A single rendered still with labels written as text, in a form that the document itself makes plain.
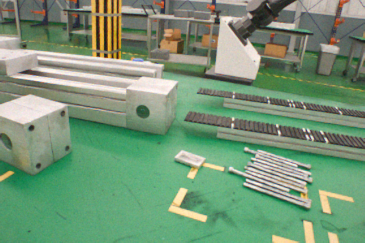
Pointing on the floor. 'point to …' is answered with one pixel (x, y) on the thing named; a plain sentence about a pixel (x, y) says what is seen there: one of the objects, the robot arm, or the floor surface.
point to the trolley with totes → (160, 55)
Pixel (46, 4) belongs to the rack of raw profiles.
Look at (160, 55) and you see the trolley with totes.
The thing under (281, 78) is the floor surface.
